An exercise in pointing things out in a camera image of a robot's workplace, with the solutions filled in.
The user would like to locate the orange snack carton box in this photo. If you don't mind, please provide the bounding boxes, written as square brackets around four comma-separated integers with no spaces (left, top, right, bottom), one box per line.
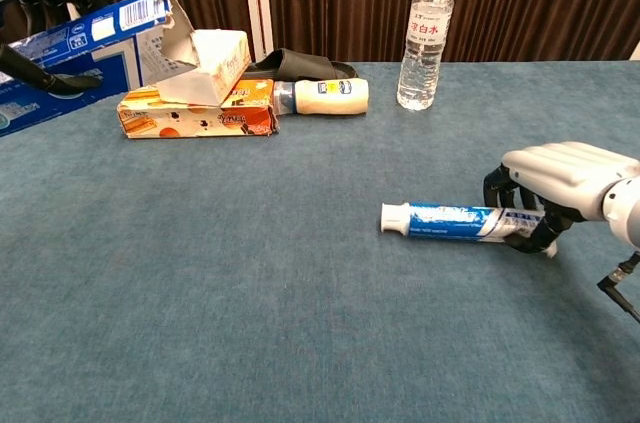
[116,78,281,140]

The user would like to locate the blue toothpaste carton box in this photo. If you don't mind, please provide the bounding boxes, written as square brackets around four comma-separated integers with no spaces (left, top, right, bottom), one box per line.
[0,0,199,138]

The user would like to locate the cream bottle with blue cap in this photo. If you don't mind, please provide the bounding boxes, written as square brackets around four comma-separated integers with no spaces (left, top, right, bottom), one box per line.
[272,78,370,117]

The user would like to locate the black rubber slipper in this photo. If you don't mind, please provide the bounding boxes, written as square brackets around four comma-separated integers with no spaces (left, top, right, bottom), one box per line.
[243,47,360,83]

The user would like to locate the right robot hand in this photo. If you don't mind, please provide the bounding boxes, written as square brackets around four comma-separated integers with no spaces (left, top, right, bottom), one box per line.
[482,141,640,255]

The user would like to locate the blue white toothpaste tube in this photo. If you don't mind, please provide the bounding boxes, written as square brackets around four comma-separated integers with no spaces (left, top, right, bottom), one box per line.
[379,201,559,259]

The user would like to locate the white tissue pack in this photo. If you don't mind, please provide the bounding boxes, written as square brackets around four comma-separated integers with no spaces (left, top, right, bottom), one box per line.
[157,28,253,108]

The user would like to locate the clear plastic water bottle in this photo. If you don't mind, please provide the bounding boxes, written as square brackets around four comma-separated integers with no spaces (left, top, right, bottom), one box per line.
[396,0,456,112]

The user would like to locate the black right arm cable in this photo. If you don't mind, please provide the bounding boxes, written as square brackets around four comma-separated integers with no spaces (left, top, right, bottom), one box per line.
[597,251,640,324]

